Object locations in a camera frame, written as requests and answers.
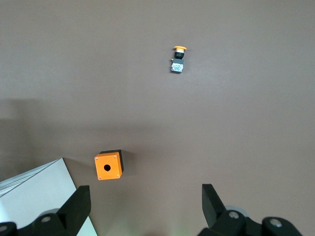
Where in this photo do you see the orange button enclosure box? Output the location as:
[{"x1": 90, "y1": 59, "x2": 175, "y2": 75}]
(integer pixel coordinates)
[{"x1": 94, "y1": 148, "x2": 125, "y2": 181}]

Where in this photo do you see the yellow mushroom push button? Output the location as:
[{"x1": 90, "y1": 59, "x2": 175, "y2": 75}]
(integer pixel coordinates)
[{"x1": 169, "y1": 45, "x2": 188, "y2": 75}]

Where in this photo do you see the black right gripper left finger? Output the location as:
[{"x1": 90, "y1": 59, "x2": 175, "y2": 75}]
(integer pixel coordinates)
[{"x1": 0, "y1": 185, "x2": 92, "y2": 236}]

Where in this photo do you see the white drawer cabinet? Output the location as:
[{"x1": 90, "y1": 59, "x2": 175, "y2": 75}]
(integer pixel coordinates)
[{"x1": 0, "y1": 158, "x2": 99, "y2": 236}]

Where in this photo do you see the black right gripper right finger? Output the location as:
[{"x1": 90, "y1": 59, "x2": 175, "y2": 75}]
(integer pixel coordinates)
[{"x1": 198, "y1": 183, "x2": 304, "y2": 236}]

